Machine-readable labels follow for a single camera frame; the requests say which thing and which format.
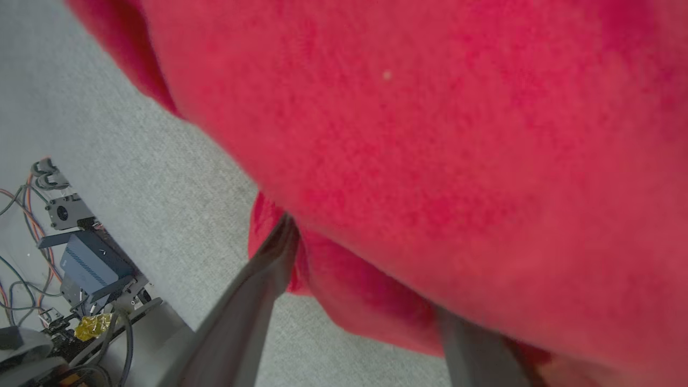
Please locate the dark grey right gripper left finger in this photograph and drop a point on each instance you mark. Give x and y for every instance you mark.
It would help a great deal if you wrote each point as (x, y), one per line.
(236, 317)

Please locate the blue grey computer box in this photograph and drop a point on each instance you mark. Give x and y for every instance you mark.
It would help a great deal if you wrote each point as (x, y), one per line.
(88, 266)

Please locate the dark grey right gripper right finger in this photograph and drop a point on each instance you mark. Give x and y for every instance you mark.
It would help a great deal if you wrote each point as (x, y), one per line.
(478, 360)

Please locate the red basketball jersey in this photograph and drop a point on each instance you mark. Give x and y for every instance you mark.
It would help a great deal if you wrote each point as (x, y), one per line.
(457, 161)

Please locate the small grey fan module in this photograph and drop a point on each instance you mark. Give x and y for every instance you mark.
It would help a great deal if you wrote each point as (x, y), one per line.
(67, 211)

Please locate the yellow tape wad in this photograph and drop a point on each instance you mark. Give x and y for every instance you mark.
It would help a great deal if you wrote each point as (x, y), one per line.
(92, 327)

